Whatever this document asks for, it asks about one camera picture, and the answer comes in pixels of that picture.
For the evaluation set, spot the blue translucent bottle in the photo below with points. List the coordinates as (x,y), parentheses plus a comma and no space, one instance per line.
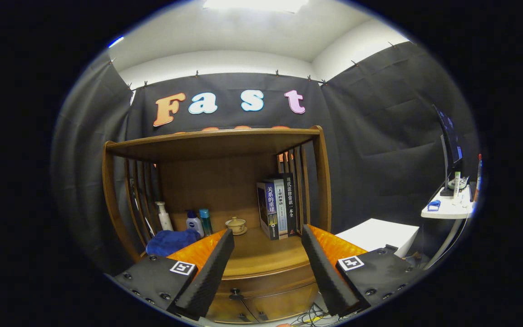
(206,222)

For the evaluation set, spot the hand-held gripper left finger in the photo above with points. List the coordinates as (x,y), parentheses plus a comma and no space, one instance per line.
(211,272)

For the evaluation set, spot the wooden countertop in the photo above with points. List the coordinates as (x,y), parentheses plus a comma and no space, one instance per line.
(261,254)

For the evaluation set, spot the computer monitor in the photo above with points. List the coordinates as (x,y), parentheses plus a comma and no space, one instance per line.
(450,136)

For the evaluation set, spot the white pump bottle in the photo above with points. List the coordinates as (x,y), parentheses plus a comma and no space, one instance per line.
(165,220)

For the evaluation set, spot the black spine book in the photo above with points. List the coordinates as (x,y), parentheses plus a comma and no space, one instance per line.
(291,204)

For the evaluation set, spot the pale spine book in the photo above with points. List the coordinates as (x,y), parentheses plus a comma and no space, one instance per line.
(282,209)

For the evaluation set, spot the beige lidded teacup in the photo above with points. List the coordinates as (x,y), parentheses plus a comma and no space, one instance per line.
(236,225)

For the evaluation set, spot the red stick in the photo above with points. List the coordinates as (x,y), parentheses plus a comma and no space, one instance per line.
(479,177)

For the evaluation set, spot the blue towel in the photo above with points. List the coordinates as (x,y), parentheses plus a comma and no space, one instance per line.
(170,243)

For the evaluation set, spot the wooden cabinet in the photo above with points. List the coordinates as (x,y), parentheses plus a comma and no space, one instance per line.
(216,181)

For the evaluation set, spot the white tube bottle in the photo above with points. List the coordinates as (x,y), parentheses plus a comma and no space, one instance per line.
(456,184)

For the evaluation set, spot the white desk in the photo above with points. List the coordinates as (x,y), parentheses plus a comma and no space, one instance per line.
(447,210)

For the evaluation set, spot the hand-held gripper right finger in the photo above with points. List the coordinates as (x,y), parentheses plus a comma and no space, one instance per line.
(327,272)

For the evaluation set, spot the blue spine book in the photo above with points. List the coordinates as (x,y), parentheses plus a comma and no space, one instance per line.
(268,209)

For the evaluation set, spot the white bottle blue cap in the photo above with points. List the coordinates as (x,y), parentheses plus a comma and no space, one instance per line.
(194,225)

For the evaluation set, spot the small blue object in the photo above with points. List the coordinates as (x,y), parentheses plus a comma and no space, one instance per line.
(434,205)

